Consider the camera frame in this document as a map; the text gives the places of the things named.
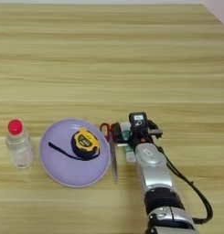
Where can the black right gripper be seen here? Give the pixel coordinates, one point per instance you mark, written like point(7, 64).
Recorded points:
point(140, 137)

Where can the white teal glue stick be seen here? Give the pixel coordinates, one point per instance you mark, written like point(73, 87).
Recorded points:
point(130, 154)

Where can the yellow black tape measure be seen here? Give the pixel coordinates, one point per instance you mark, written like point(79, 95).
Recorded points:
point(85, 143)

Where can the clear bottle red cap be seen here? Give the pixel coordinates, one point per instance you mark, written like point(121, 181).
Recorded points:
point(20, 149)

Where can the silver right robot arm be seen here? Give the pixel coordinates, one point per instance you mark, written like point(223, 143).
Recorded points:
point(154, 173)

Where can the purple round plate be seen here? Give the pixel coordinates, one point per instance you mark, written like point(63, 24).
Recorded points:
point(64, 170)

